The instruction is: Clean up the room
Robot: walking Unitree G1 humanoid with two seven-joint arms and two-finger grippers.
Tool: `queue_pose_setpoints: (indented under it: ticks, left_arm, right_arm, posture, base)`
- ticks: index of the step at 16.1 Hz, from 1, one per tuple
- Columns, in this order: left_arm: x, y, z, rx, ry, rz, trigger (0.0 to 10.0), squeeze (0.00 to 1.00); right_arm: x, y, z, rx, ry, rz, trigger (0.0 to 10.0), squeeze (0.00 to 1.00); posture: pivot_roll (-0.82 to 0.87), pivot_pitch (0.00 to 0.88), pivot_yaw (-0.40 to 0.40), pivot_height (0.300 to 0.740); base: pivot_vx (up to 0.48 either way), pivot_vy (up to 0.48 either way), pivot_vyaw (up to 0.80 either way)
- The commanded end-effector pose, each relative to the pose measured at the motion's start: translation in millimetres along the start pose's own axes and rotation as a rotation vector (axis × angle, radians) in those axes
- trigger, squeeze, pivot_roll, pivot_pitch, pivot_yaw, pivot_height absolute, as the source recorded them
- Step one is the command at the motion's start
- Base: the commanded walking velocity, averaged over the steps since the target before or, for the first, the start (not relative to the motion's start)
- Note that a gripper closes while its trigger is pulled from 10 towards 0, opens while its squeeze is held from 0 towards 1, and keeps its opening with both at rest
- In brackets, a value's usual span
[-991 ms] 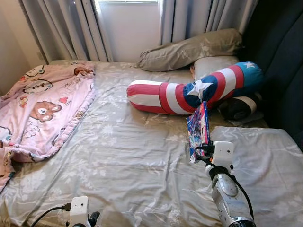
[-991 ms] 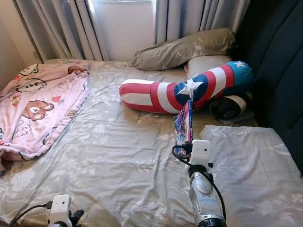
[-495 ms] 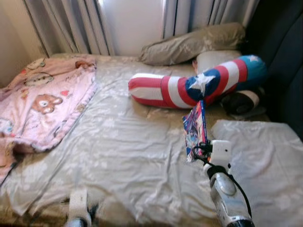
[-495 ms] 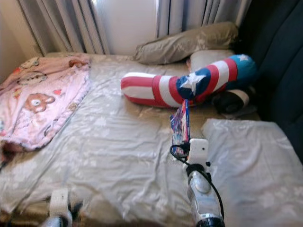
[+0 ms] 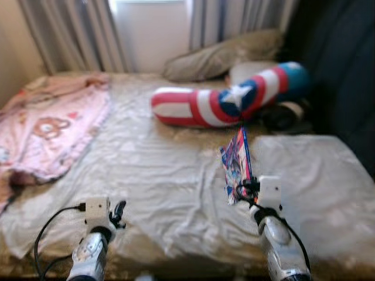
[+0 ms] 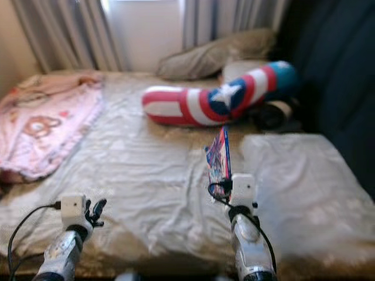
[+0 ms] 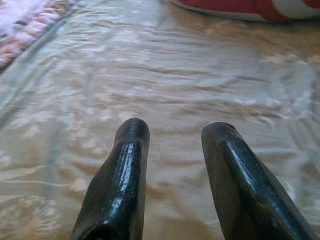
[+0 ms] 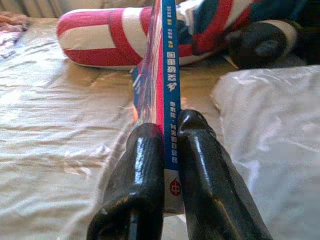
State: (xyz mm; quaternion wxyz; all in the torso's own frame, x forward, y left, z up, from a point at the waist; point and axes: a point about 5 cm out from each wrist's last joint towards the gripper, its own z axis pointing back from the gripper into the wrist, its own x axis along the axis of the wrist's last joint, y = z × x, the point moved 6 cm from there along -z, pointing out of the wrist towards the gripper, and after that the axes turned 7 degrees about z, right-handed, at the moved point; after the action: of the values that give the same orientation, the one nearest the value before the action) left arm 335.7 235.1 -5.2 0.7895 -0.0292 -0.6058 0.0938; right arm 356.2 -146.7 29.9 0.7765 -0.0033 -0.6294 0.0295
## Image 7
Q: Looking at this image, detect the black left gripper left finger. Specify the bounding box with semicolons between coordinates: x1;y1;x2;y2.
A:
69;117;151;240

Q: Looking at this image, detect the grey floral bedsheet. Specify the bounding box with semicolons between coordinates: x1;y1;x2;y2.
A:
0;0;320;240

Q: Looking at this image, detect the red white striped bolster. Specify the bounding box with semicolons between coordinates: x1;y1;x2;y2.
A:
167;0;320;23

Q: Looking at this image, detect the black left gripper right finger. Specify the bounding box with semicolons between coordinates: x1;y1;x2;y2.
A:
201;121;320;240

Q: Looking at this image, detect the pink cartoon bear blanket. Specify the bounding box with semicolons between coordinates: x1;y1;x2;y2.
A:
0;0;76;68

